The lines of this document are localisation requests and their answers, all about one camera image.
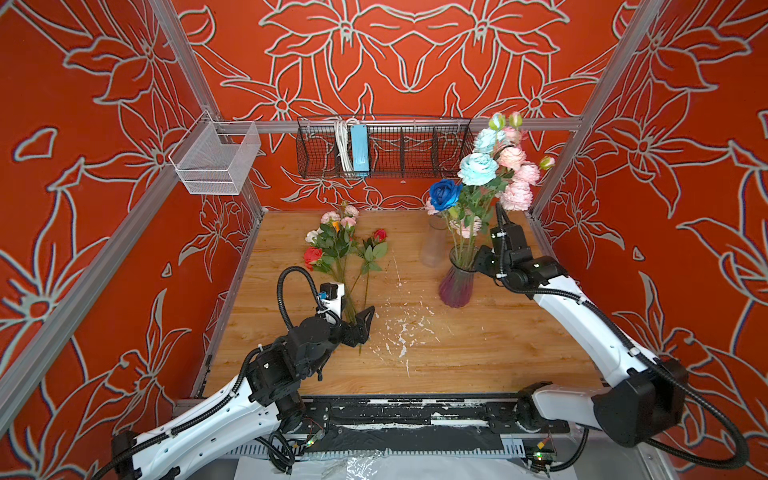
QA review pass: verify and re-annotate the clear glass cylinder vase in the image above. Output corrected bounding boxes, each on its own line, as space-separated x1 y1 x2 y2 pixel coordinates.
420 215 449 268

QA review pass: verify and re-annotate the dark blue rose stem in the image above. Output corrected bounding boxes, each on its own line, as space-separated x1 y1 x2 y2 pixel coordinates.
428 178 466 265

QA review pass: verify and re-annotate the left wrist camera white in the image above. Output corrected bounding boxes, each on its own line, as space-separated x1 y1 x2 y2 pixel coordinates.
317 282 345 317

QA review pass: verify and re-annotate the white mesh wall basket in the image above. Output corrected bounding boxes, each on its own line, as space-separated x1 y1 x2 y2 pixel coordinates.
169 116 261 196

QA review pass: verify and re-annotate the light blue peony stem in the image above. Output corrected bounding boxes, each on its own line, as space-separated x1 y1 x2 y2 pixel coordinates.
458 113 506 247

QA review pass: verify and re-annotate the light blue box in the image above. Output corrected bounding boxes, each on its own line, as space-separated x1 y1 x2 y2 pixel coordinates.
349 123 370 177

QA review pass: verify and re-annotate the white cable bundle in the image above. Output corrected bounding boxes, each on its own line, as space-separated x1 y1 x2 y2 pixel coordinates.
332 118 355 175

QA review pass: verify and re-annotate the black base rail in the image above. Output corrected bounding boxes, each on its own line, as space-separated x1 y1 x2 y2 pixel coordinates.
283 393 574 460

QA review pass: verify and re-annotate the bunch of artificial flowers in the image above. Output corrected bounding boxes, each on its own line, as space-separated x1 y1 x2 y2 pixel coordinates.
303 201 360 324

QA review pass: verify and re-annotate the black wire wall basket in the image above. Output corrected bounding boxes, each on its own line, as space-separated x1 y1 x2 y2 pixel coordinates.
296 115 474 179

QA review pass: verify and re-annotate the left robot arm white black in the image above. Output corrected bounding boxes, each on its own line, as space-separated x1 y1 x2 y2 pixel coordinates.
94 266 375 479

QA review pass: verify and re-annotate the red rose stem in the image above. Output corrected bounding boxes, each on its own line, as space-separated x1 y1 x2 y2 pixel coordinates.
357 227 390 355

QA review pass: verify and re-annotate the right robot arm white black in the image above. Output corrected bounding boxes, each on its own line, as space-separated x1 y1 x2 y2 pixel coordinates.
474 206 750 470

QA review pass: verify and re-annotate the pink peony flower stem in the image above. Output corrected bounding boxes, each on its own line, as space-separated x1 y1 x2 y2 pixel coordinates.
425 198 482 270

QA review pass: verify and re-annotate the purple glass fluted vase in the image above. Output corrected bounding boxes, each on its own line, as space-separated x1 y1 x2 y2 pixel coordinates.
438 247 479 308

